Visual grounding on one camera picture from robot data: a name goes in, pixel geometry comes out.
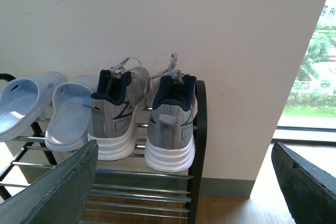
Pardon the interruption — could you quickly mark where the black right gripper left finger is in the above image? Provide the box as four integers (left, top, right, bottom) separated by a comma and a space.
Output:
1, 140, 98, 223

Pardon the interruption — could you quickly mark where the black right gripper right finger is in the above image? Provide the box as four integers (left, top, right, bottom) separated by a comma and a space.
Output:
271, 142, 335, 223

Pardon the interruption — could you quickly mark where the light blue slide sandal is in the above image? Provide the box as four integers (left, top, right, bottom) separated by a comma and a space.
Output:
45, 76, 98, 152
1, 71, 66, 142

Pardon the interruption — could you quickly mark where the grey sneaker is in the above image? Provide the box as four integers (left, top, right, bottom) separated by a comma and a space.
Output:
86, 58, 154, 161
144, 54, 198, 173

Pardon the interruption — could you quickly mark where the black metal shoe rack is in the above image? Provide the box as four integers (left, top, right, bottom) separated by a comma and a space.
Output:
1, 80, 207, 223

